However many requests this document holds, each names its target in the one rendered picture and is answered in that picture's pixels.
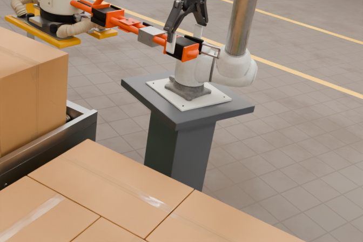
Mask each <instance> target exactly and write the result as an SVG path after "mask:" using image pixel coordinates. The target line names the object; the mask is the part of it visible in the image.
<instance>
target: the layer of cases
mask: <svg viewBox="0 0 363 242"><path fill-rule="evenodd" d="M0 242H305V241H303V240H301V239H299V238H297V237H295V236H293V235H291V234H288V233H286V232H284V231H282V230H280V229H278V228H276V227H274V226H272V225H269V224H267V223H265V222H263V221H261V220H259V219H257V218H255V217H253V216H251V215H248V214H246V213H244V212H242V211H240V210H237V209H235V208H234V207H232V206H229V205H227V204H225V203H223V202H221V201H218V200H216V199H214V198H212V197H210V196H208V195H206V194H204V193H202V192H200V191H197V190H194V189H193V188H191V187H189V186H187V185H185V184H183V183H181V182H178V181H176V180H174V179H172V178H170V177H168V176H166V175H164V174H162V173H160V172H157V171H155V170H153V169H151V168H149V167H147V166H145V165H143V164H141V163H138V162H136V161H134V160H132V159H130V158H128V157H126V156H124V155H122V154H120V153H117V152H115V151H113V150H111V149H108V148H107V147H105V146H102V145H100V144H98V143H96V142H94V141H92V140H90V139H87V140H85V141H83V142H82V143H80V144H78V145H76V146H75V147H73V148H71V149H70V150H68V151H66V152H65V153H63V154H62V155H60V156H58V157H56V158H55V159H53V160H51V161H50V162H48V163H46V164H45V165H43V166H41V167H39V168H38V169H36V170H34V171H33V172H31V173H29V174H28V175H27V176H25V177H23V178H21V179H19V180H18V181H16V182H14V183H13V184H11V185H9V186H8V187H6V188H4V189H3V190H1V191H0Z"/></svg>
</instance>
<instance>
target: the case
mask: <svg viewBox="0 0 363 242"><path fill-rule="evenodd" d="M68 61H69V54H68V53H66V52H64V51H61V50H58V49H56V48H53V47H51V46H48V45H46V44H43V43H41V42H38V41H36V40H33V39H31V38H28V37H25V36H23V35H20V34H18V33H15V32H13V31H10V30H8V29H5V28H3V27H1V26H0V158H2V157H4V156H6V155H8V154H9V153H11V152H13V151H15V150H17V149H19V148H20V147H22V146H24V145H26V144H28V143H30V142H32V141H34V140H36V139H38V138H39V137H41V136H43V135H45V134H47V133H49V132H51V131H53V130H55V129H57V128H59V127H60V126H62V125H64V124H65V123H66V99H67V85H68Z"/></svg>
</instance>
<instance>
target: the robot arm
mask: <svg viewBox="0 0 363 242"><path fill-rule="evenodd" d="M256 5H257V0H233V5H232V11H231V17H230V23H229V27H228V33H227V39H226V44H225V45H224V46H222V47H221V51H220V58H219V59H216V58H214V57H211V56H208V55H205V54H201V55H198V56H197V58H195V59H192V60H188V61H186V62H181V61H180V60H178V59H177V61H176V68H175V76H174V75H171V76H170V77H169V80H170V81H171V82H172V83H170V84H165V86H164V88H165V89H168V90H170V91H172V92H174V93H176V94H177V95H179V96H181V97H183V98H184V99H185V100H187V101H192V100H193V99H195V98H198V97H201V96H203V95H207V94H211V92H212V90H210V89H208V88H206V87H204V83H205V82H211V83H215V84H219V85H224V86H230V87H235V88H240V87H245V86H249V85H251V84H253V82H254V80H255V78H256V75H257V70H258V67H257V64H256V62H255V61H254V59H252V58H251V57H250V52H249V51H248V49H247V43H248V38H249V35H250V31H251V26H252V21H253V16H254V13H255V10H256ZM182 10H183V11H182ZM190 13H193V15H194V17H195V19H196V22H197V23H196V24H195V26H194V33H193V37H196V38H199V39H201V35H202V31H203V26H207V23H208V22H209V19H208V14H207V6H206V0H181V1H178V0H174V3H173V8H172V10H171V12H170V14H169V17H168V19H167V21H166V23H165V25H164V28H163V30H165V31H167V43H166V51H167V52H169V53H171V54H174V48H175V43H176V36H177V33H176V30H177V29H178V27H179V25H180V24H181V22H182V20H183V19H184V17H185V16H187V15H188V14H190ZM202 51H203V52H207V53H210V54H212V55H216V56H217V54H218V52H215V51H213V50H211V48H210V47H208V46H205V45H203V46H202Z"/></svg>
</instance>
